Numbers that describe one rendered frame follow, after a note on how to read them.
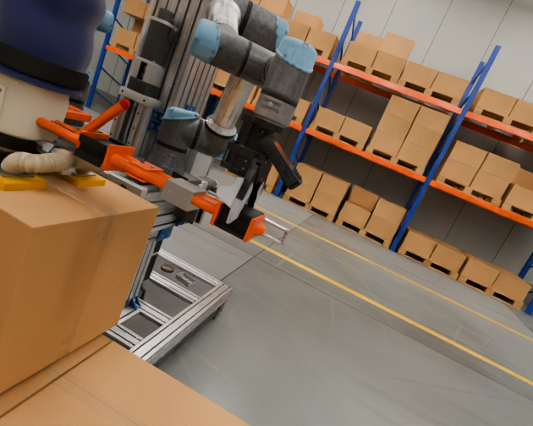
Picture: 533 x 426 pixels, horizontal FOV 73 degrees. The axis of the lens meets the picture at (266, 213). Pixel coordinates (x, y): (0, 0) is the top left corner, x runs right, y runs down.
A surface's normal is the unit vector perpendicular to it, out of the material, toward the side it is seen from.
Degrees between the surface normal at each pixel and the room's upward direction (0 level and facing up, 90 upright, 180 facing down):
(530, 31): 90
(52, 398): 0
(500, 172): 90
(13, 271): 90
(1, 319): 90
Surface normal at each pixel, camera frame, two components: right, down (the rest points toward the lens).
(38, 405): 0.38, -0.90
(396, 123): -0.29, 0.11
